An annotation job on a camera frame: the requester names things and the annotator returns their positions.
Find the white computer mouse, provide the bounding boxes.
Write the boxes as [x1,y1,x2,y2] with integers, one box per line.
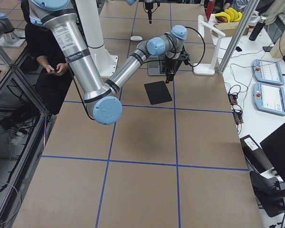
[130,36,143,42]

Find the brown cardboard box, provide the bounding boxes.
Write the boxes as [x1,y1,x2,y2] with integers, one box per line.
[213,22,239,37]

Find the orange black circuit board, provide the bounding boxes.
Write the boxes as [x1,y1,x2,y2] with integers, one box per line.
[227,85,243,125]

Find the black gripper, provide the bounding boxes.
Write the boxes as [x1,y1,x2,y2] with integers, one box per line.
[164,57,181,83]
[143,1,156,24]

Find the person in black clothes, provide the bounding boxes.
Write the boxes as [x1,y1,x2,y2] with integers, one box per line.
[20,0,72,115]

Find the yellow bananas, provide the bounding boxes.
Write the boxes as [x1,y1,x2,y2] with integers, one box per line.
[215,8,243,23]

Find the aluminium frame post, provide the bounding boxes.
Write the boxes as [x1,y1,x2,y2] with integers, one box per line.
[218,0,260,75]

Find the blue teach pendant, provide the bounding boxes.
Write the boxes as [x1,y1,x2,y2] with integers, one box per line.
[253,59,285,86]
[253,82,285,116]

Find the far blue teach pendant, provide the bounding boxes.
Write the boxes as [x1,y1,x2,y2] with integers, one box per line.
[253,59,285,86]

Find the near blue teach pendant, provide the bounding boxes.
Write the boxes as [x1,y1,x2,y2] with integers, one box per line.
[253,82,285,116]

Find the black monitor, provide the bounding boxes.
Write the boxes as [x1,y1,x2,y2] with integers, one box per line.
[260,123,285,182]

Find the grey laptop computer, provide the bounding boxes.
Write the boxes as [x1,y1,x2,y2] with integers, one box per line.
[147,54,166,76]

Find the white desk lamp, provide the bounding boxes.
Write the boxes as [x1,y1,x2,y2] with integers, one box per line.
[192,15,226,76]

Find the black water bottle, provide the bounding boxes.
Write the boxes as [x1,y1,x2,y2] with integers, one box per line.
[248,16,266,41]

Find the black mouse pad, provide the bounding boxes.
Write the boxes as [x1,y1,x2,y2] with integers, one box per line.
[144,81,172,105]

